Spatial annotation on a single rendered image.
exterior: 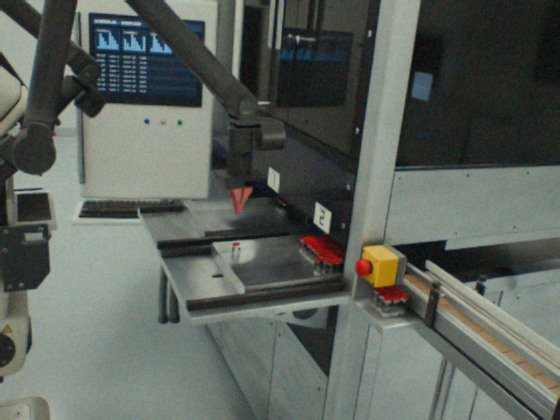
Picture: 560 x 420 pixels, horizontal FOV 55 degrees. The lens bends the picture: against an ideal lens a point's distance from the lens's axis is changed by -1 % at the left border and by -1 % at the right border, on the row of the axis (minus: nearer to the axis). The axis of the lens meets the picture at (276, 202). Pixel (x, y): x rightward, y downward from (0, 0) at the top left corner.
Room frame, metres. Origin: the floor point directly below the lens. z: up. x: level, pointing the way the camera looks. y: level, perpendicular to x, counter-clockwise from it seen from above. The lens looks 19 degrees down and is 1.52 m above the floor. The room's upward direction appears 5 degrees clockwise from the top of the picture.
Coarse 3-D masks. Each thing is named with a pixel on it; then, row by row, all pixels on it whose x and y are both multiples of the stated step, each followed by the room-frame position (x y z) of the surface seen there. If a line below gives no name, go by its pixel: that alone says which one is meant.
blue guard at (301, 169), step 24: (216, 120) 2.26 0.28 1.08; (288, 144) 1.60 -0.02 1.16; (264, 168) 1.75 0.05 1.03; (288, 168) 1.58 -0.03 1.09; (312, 168) 1.45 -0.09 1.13; (336, 168) 1.33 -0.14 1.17; (288, 192) 1.57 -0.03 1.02; (312, 192) 1.43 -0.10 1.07; (336, 192) 1.32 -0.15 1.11; (312, 216) 1.42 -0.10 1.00; (336, 216) 1.30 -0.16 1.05
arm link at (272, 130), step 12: (240, 108) 1.15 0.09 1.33; (252, 108) 1.16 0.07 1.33; (240, 120) 1.15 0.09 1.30; (252, 120) 1.16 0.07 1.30; (264, 120) 1.19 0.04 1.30; (276, 120) 1.21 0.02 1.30; (264, 132) 1.19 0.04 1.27; (276, 132) 1.20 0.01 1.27; (264, 144) 1.19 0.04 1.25; (276, 144) 1.20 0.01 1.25
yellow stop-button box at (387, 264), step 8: (368, 248) 1.16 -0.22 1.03; (376, 248) 1.16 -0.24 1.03; (384, 248) 1.17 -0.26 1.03; (392, 248) 1.17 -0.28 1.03; (368, 256) 1.14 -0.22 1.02; (376, 256) 1.12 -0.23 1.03; (384, 256) 1.12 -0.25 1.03; (392, 256) 1.12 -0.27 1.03; (400, 256) 1.13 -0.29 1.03; (376, 264) 1.11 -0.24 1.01; (384, 264) 1.11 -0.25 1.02; (392, 264) 1.12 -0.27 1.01; (400, 264) 1.13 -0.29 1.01; (376, 272) 1.11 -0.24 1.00; (384, 272) 1.11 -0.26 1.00; (392, 272) 1.12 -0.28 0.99; (400, 272) 1.13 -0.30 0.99; (368, 280) 1.13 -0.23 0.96; (376, 280) 1.10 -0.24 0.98; (384, 280) 1.11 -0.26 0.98; (392, 280) 1.12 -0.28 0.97; (400, 280) 1.13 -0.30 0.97
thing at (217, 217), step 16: (192, 208) 1.69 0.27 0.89; (208, 208) 1.72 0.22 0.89; (224, 208) 1.74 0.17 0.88; (256, 208) 1.77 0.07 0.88; (272, 208) 1.79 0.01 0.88; (192, 224) 1.58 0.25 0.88; (208, 224) 1.59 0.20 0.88; (224, 224) 1.60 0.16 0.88; (240, 224) 1.61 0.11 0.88; (256, 224) 1.62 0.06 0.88; (272, 224) 1.64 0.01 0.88; (288, 224) 1.65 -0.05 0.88; (304, 224) 1.58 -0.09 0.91
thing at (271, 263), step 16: (240, 240) 1.41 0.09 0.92; (256, 240) 1.43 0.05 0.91; (272, 240) 1.45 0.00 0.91; (288, 240) 1.47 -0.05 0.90; (224, 256) 1.37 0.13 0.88; (240, 256) 1.37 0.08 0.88; (256, 256) 1.38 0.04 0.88; (272, 256) 1.39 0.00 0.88; (288, 256) 1.40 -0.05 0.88; (224, 272) 1.27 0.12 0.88; (240, 272) 1.28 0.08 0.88; (256, 272) 1.28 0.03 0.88; (272, 272) 1.29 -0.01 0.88; (288, 272) 1.30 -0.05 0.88; (304, 272) 1.31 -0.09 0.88; (240, 288) 1.16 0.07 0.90; (256, 288) 1.15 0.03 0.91; (272, 288) 1.17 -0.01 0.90
